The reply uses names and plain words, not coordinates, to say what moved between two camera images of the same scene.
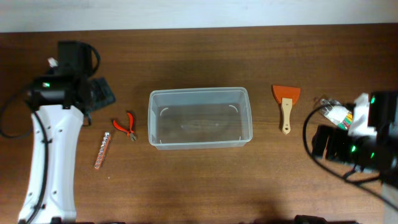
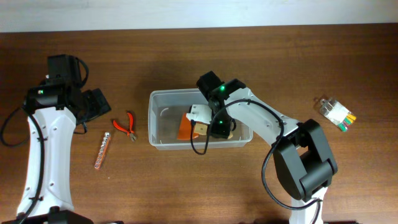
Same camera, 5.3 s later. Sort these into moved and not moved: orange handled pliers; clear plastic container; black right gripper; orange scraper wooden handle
Moved: orange scraper wooden handle; black right gripper
Not moved: orange handled pliers; clear plastic container
